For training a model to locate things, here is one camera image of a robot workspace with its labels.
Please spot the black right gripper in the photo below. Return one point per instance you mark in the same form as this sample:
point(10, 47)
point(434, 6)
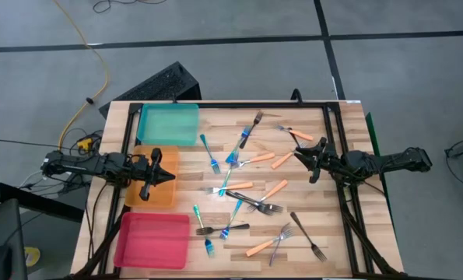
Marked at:
point(323, 142)

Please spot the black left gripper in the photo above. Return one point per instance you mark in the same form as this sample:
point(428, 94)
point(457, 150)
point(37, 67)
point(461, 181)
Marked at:
point(156, 155)

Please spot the black metal fork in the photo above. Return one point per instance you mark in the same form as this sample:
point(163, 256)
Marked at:
point(294, 138)
point(278, 208)
point(304, 232)
point(256, 118)
point(268, 211)
point(235, 227)

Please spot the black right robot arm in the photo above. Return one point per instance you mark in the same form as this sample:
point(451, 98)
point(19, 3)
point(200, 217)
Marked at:
point(390, 161)

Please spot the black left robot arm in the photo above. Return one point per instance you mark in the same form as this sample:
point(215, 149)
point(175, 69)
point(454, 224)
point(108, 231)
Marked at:
point(79, 163)

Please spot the orange plastic tray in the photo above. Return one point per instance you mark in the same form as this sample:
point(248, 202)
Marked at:
point(169, 196)

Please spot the teal plastic tray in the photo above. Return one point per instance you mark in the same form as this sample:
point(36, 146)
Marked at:
point(165, 124)

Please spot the black clamp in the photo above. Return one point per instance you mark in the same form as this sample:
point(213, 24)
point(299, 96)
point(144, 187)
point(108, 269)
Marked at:
point(296, 95)

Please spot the red plastic tray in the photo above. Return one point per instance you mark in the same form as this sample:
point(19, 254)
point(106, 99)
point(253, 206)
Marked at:
point(153, 253)

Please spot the yellow power plug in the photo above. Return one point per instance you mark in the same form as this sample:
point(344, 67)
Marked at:
point(84, 144)

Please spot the black perforated case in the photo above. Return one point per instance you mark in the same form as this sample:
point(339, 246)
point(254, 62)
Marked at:
point(157, 83)

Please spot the black floor bar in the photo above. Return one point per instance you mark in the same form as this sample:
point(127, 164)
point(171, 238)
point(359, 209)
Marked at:
point(40, 202)

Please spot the yellow tape roll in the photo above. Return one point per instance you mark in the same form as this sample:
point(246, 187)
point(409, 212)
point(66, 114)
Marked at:
point(32, 256)

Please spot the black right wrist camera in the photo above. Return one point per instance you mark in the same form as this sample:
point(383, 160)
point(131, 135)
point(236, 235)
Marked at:
point(334, 161)

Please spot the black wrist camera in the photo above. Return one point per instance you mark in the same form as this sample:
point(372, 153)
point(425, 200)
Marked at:
point(334, 161)
point(143, 166)

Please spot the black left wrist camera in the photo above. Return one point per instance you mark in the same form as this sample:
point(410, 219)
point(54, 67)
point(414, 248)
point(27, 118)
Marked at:
point(143, 166)

